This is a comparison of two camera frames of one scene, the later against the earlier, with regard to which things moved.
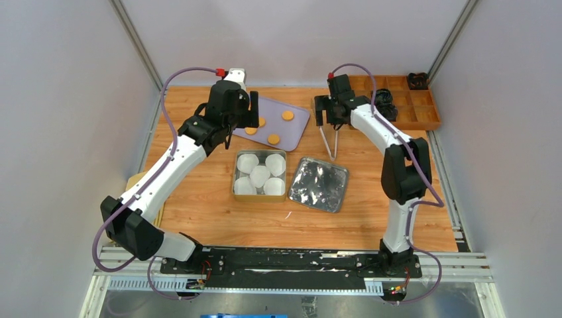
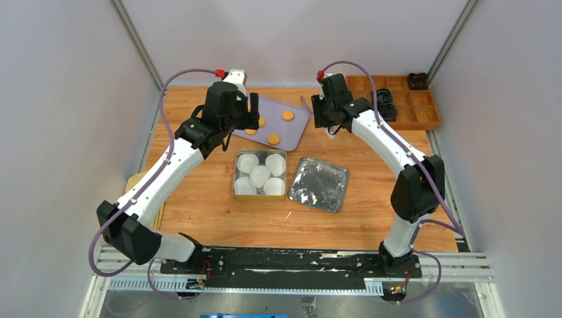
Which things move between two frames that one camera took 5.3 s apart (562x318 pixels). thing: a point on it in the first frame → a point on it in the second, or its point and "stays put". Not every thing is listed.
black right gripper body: [326, 103] stays put
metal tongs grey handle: [332, 158] → [331, 133]
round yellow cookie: [287, 115] stays put
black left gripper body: [244, 117] stays put
